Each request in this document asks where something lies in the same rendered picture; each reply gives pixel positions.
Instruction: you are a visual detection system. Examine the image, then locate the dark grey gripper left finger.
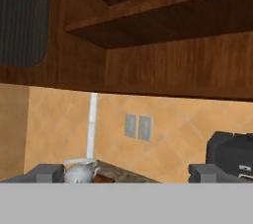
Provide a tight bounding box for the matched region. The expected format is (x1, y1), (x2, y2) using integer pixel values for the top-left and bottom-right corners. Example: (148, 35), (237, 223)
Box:
(0, 163), (65, 184)

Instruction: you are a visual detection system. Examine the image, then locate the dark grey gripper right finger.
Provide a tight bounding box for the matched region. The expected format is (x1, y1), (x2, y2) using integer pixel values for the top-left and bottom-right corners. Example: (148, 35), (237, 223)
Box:
(188, 163), (246, 184)

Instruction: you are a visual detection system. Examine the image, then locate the brown wooden tray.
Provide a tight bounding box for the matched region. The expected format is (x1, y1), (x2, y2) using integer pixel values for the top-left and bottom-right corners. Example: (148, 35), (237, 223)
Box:
(92, 174), (116, 184)

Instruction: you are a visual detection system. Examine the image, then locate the brown wooden open cabinet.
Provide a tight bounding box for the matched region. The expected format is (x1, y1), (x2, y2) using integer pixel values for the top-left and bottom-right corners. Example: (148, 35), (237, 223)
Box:
(0, 0), (253, 103)

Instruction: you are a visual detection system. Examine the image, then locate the black toaster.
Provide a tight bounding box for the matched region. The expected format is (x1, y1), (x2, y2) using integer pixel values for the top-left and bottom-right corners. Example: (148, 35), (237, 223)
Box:
(206, 130), (253, 182)

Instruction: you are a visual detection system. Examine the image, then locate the white vertical wall strip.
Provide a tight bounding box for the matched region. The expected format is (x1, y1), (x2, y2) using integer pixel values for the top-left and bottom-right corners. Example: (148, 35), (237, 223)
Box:
(85, 92), (99, 160)

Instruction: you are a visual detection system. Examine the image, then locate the grey wall outlet plate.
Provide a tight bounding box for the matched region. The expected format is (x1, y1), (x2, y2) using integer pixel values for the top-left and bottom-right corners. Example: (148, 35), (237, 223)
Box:
(124, 112), (138, 139)
(137, 114), (154, 143)

